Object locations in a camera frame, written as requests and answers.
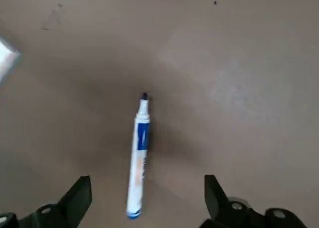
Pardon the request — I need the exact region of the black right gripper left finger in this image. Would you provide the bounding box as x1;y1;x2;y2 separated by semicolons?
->
0;176;93;228

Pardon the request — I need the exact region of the white marker with blue label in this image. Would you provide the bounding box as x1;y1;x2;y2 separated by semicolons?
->
126;92;152;220

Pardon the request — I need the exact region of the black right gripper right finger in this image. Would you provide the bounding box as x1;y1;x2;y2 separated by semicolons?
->
198;174;308;228

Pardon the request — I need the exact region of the white lined notebook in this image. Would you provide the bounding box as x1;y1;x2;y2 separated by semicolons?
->
0;35;21;83

